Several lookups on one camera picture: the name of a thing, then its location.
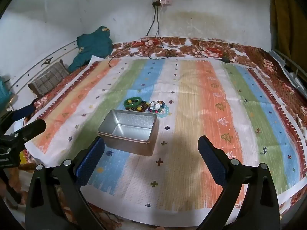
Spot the multicoloured bead bracelet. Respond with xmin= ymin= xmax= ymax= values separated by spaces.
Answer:
xmin=148 ymin=101 xmax=166 ymax=113

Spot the metal bed headboard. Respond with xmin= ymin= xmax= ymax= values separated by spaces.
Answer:
xmin=0 ymin=41 xmax=79 ymax=106

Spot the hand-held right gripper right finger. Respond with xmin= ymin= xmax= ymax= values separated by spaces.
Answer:
xmin=197 ymin=135 xmax=281 ymax=230

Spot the teal garment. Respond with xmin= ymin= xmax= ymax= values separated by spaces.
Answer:
xmin=67 ymin=26 xmax=114 ymax=73

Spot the brown bead bracelet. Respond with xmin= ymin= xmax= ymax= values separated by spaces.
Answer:
xmin=126 ymin=103 xmax=150 ymax=113

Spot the light blue bead bracelet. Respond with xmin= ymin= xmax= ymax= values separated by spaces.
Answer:
xmin=156 ymin=104 xmax=171 ymax=118

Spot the long looped black cable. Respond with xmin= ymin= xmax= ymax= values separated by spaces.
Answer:
xmin=147 ymin=4 xmax=173 ymax=60

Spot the green bead bracelet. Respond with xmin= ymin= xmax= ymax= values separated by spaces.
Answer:
xmin=123 ymin=97 xmax=144 ymax=109

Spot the short black cable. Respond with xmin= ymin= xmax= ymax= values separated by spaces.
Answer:
xmin=146 ymin=4 xmax=159 ymax=37

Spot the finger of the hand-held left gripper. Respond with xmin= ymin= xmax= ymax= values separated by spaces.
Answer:
xmin=10 ymin=119 xmax=47 ymax=145
xmin=0 ymin=99 xmax=39 ymax=125

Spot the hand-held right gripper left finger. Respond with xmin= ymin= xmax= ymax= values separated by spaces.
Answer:
xmin=25 ymin=136 xmax=106 ymax=230

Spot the teal cloth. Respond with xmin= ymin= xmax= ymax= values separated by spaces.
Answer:
xmin=0 ymin=77 xmax=11 ymax=111

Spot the plaid pillow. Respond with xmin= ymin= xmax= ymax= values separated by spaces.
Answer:
xmin=27 ymin=61 xmax=70 ymax=97

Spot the silver metal tin box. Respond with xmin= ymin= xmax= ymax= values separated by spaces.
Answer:
xmin=97 ymin=109 xmax=159 ymax=157

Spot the yellow cloth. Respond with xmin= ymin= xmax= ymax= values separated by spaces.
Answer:
xmin=270 ymin=0 xmax=307 ymax=51

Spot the striped colourful mat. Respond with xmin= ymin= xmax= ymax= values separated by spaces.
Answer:
xmin=24 ymin=55 xmax=307 ymax=218

